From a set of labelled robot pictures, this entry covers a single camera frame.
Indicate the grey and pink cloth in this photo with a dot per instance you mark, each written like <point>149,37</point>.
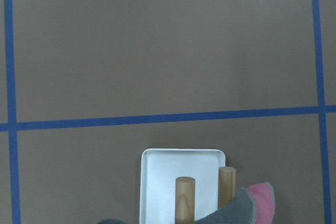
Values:
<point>254,204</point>

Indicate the white rectangular tray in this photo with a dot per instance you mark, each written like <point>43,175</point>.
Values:
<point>160,167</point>

